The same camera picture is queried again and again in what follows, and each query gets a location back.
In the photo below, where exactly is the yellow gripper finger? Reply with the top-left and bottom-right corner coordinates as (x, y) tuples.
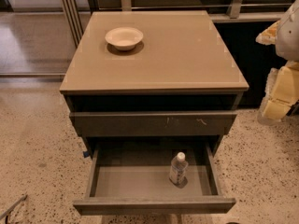
(255, 21), (279, 46)
(262, 61), (299, 120)

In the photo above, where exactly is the clear plastic bottle white cap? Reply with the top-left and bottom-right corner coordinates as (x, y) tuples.
(169, 152), (189, 185)

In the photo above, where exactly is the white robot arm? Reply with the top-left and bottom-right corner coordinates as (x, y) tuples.
(256, 0), (299, 124)

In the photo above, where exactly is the grey drawer cabinet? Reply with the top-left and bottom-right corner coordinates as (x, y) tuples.
(59, 10), (250, 224)

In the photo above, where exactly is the open middle drawer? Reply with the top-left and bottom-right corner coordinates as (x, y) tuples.
(73, 141), (235, 216)

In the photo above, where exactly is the closed top drawer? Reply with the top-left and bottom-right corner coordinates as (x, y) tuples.
(70, 111), (236, 137)

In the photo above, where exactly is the white ceramic bowl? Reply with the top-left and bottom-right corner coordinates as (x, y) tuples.
(105, 27), (144, 51)

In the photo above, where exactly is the blue tape piece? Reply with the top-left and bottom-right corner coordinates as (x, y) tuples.
(83, 151), (90, 158)

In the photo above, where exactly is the grey metal bar on floor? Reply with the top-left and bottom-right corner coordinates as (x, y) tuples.
(0, 194), (27, 220)

